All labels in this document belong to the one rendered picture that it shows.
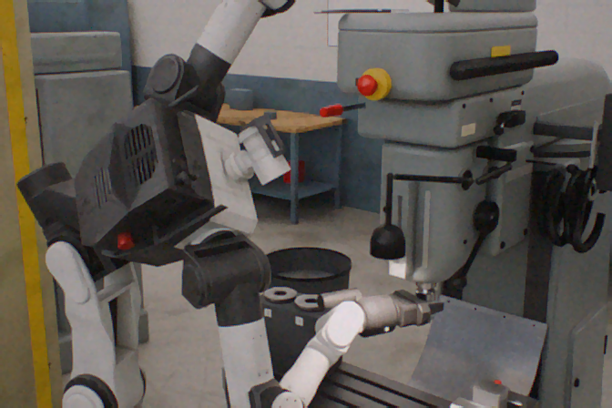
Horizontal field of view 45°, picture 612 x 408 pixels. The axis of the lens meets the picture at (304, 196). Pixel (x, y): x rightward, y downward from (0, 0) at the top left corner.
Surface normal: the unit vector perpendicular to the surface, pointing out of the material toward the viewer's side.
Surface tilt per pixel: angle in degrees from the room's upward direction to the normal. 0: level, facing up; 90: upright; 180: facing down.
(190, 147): 59
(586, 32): 90
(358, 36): 90
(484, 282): 90
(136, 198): 64
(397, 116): 90
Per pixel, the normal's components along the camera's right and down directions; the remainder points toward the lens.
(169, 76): -0.54, -0.23
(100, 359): -0.36, 0.24
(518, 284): -0.63, 0.20
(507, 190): 0.78, 0.16
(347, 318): 0.38, -0.41
